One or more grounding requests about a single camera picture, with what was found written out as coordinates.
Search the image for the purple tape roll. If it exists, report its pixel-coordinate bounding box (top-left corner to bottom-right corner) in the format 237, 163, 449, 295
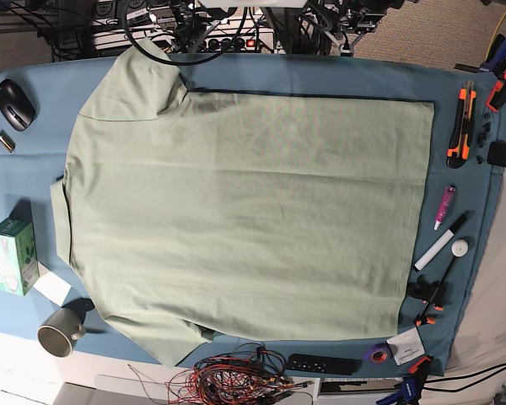
363, 343, 393, 365

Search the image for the blue orange spring clamp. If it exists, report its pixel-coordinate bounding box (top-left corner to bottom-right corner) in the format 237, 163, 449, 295
376, 356, 433, 405

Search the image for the white black marker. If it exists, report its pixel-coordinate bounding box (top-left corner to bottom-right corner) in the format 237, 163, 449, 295
413, 211, 471, 272

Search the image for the black computer mouse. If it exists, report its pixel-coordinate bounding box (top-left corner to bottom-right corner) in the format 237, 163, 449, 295
0, 79, 36, 132

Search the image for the red black wire bundle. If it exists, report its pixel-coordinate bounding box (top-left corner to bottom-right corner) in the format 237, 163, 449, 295
126, 342, 314, 405

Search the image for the blue table cloth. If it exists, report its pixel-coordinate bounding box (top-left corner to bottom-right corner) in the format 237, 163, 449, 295
0, 54, 506, 375

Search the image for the purple glue tube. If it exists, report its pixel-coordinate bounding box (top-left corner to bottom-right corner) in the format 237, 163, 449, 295
433, 185, 456, 230

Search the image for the black orange bar clamp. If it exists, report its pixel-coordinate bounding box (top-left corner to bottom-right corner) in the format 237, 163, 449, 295
406, 256, 458, 327

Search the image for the green tissue box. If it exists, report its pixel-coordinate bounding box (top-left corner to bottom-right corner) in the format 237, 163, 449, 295
0, 218, 40, 296

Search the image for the black remote control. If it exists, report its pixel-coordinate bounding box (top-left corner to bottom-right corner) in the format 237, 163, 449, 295
285, 354, 362, 375

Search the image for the white paper card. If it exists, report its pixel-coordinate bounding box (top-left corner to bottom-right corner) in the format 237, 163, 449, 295
386, 327, 425, 365

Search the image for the orange black utility knife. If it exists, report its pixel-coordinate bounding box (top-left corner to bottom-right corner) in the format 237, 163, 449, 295
446, 81, 477, 169

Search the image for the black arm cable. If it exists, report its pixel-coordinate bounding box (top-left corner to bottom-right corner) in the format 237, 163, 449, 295
121, 0, 250, 67

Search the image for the white paper sheet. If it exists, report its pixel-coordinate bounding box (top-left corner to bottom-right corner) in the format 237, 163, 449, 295
33, 273, 71, 306

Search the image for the small brass battery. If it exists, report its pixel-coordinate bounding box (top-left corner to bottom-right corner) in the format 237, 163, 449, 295
0, 131, 16, 153

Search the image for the light green T-shirt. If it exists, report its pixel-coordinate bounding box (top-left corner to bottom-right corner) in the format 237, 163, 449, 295
51, 49, 434, 366

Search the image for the white power strip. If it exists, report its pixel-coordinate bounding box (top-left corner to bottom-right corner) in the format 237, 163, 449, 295
92, 27, 277, 54

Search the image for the black square box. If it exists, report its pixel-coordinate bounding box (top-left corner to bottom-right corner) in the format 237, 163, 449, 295
487, 141, 506, 168

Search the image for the white round cap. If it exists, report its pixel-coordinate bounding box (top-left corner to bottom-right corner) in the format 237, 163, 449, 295
450, 239, 469, 257

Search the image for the grey ceramic mug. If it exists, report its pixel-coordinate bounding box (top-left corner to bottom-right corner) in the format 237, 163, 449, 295
37, 308, 86, 358

